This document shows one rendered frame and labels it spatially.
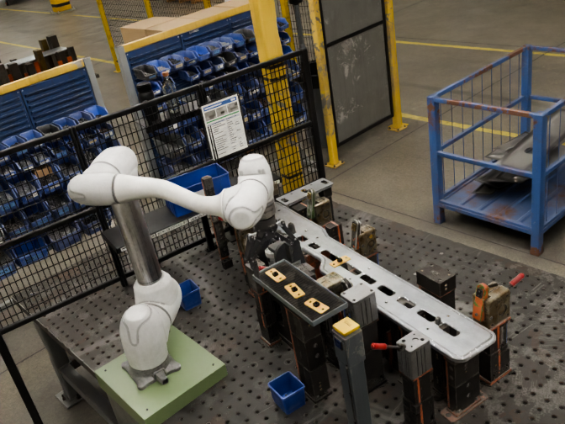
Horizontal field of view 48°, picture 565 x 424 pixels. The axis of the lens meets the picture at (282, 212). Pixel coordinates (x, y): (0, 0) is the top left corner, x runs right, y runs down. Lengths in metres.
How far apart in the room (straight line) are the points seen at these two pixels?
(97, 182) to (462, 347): 1.28
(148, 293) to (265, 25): 1.50
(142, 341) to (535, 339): 1.46
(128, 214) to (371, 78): 3.90
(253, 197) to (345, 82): 3.88
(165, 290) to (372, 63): 3.84
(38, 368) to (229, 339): 1.76
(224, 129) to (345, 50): 2.56
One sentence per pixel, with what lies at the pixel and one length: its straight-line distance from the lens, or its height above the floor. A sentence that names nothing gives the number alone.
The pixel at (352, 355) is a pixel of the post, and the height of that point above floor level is 1.07.
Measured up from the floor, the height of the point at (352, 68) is 0.76.
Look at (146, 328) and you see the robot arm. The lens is 2.43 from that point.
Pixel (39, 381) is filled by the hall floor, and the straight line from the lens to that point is 4.14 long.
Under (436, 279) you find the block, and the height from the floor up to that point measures 1.03.
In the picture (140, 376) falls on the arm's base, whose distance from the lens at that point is 2.56.
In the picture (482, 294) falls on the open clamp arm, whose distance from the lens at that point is 2.19.
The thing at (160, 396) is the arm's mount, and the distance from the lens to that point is 2.50.
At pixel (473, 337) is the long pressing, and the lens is 2.15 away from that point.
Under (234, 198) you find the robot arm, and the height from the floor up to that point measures 1.57.
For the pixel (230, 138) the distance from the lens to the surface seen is 3.28.
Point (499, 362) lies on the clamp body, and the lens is 2.40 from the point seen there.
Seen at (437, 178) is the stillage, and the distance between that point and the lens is 4.51.
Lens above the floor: 2.39
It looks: 28 degrees down
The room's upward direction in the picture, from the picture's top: 11 degrees counter-clockwise
